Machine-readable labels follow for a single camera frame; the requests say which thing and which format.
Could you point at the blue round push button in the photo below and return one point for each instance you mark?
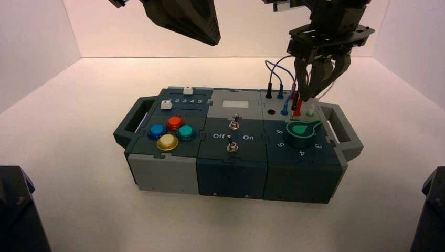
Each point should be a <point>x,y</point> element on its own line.
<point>156,131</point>

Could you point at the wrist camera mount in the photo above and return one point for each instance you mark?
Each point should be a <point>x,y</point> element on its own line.
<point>116,2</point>
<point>285,4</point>

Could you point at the teal round push button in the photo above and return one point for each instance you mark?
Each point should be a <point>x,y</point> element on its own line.
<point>185,132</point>

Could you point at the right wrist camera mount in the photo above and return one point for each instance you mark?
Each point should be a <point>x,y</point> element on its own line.
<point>285,4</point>

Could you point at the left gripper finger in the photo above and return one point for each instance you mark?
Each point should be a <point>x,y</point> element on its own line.
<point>213,29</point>
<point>177,17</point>

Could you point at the white slider knob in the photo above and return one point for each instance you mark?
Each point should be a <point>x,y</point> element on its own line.
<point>166,104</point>
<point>187,90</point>

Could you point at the yellow round push button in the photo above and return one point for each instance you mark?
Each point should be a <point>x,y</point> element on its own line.
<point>167,142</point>

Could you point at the green rotary pointer knob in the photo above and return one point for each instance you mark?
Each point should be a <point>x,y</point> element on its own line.
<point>301,132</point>

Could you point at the grey and dark modular task box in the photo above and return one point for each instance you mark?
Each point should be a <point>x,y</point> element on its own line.
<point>229,174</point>

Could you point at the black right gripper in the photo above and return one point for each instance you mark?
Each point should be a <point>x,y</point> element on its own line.
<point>330,34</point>

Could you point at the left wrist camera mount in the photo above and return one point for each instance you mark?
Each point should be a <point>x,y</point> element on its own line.
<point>116,2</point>

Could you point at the metal toggle switch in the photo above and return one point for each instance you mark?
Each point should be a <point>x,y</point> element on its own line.
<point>232,147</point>
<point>234,124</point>

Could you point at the red round push button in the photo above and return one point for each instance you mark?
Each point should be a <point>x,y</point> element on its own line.
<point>175,123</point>

